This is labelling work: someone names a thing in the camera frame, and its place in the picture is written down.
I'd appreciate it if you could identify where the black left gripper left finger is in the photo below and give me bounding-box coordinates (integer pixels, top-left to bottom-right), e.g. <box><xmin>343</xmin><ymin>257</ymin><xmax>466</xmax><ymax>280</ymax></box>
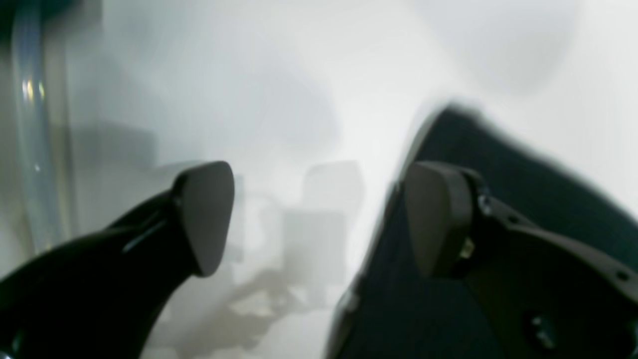
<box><xmin>0</xmin><ymin>161</ymin><xmax>235</xmax><ymax>359</ymax></box>

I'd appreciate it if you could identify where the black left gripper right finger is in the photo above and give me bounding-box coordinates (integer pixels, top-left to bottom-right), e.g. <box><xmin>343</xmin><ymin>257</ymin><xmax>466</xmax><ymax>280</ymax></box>
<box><xmin>403</xmin><ymin>162</ymin><xmax>638</xmax><ymax>359</ymax></box>

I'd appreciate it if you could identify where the black T-shirt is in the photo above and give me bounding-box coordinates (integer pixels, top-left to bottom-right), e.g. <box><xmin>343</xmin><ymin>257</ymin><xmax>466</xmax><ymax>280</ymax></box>
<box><xmin>324</xmin><ymin>104</ymin><xmax>637</xmax><ymax>359</ymax></box>

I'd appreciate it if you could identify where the blue glue gun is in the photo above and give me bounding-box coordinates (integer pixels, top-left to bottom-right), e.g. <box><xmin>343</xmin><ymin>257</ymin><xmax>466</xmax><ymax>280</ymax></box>
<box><xmin>10</xmin><ymin>0</ymin><xmax>73</xmax><ymax>255</ymax></box>

